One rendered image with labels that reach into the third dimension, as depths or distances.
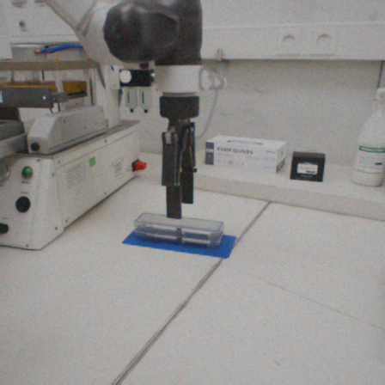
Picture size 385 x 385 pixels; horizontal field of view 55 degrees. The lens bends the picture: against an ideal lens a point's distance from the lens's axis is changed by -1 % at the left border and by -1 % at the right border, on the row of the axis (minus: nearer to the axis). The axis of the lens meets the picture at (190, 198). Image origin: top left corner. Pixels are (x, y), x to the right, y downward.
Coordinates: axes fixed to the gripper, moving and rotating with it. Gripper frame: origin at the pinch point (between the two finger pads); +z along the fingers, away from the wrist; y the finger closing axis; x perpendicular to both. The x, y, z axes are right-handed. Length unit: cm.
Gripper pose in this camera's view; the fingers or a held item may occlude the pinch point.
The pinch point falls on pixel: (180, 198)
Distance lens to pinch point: 75.5
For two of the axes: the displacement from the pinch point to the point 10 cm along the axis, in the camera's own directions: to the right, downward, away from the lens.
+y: -2.8, 3.4, -9.0
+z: 0.0, 9.4, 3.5
